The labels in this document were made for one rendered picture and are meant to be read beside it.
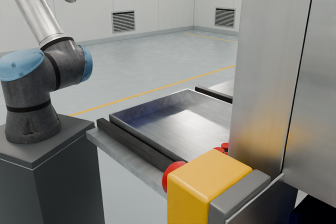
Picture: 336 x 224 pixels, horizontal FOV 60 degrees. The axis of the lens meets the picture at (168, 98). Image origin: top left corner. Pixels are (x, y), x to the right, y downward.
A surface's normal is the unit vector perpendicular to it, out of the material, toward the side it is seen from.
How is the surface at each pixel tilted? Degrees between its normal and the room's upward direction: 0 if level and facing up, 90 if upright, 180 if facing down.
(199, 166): 0
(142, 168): 0
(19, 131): 72
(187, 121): 0
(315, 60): 90
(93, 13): 90
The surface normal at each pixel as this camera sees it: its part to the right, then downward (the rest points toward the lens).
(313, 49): -0.74, 0.25
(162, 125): 0.00, -0.93
